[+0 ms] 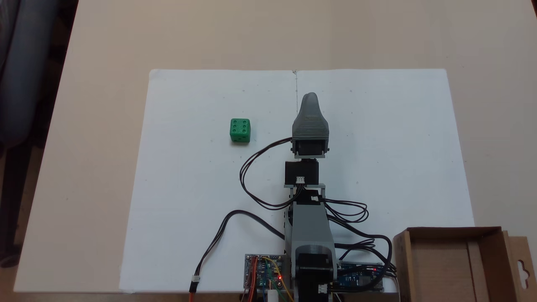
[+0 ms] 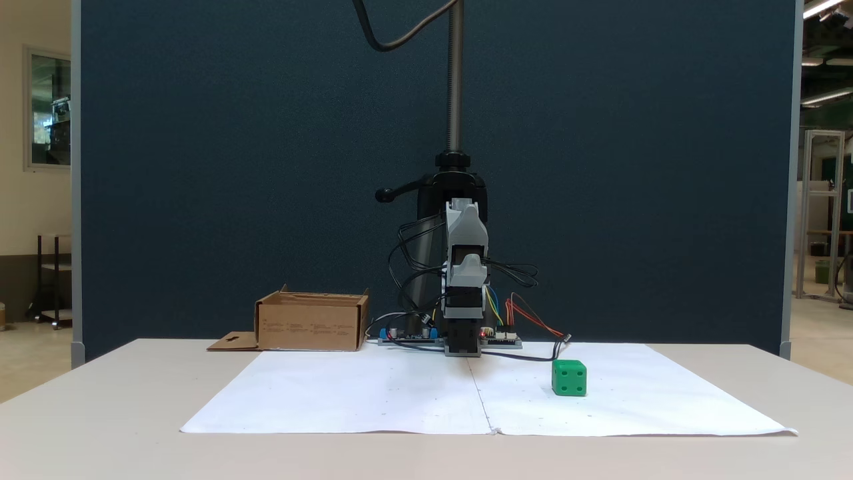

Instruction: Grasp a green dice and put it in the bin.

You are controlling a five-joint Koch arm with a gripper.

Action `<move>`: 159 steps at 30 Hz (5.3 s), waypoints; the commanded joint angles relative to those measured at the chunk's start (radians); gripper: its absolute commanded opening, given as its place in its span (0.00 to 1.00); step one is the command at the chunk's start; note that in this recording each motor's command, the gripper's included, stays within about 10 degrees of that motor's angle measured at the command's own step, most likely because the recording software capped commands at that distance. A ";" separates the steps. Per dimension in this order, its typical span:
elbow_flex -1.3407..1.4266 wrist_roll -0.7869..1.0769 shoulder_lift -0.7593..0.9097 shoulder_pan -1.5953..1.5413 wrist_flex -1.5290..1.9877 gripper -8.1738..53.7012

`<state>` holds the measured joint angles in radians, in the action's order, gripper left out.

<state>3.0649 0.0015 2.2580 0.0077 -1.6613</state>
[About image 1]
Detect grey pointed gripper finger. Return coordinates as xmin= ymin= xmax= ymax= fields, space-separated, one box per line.
xmin=299 ymin=92 xmax=323 ymax=119

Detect green dice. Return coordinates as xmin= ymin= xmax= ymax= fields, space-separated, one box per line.
xmin=229 ymin=118 xmax=251 ymax=144

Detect white paper sheet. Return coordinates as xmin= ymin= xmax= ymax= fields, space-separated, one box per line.
xmin=119 ymin=68 xmax=476 ymax=293

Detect grey motor controller board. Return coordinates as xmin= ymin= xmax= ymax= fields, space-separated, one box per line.
xmin=244 ymin=253 xmax=290 ymax=290

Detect blue power converter board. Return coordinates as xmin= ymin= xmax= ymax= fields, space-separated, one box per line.
xmin=338 ymin=262 xmax=385 ymax=292

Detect brown cardboard box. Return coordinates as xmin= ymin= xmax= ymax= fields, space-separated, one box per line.
xmin=393 ymin=226 xmax=537 ymax=302

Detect dark office chair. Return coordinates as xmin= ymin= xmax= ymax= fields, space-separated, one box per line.
xmin=0 ymin=0 xmax=78 ymax=269

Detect black gripper motor wire loop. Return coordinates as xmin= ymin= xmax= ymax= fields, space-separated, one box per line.
xmin=240 ymin=138 xmax=295 ymax=209

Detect black wrist motor wire loop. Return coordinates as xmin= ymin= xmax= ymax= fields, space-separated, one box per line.
xmin=324 ymin=199 xmax=370 ymax=224

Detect black elbow motor wire loop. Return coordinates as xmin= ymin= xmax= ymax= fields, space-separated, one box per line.
xmin=331 ymin=217 xmax=397 ymax=278

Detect orange jumper wires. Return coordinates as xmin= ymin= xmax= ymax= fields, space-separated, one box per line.
xmin=248 ymin=256 xmax=258 ymax=302

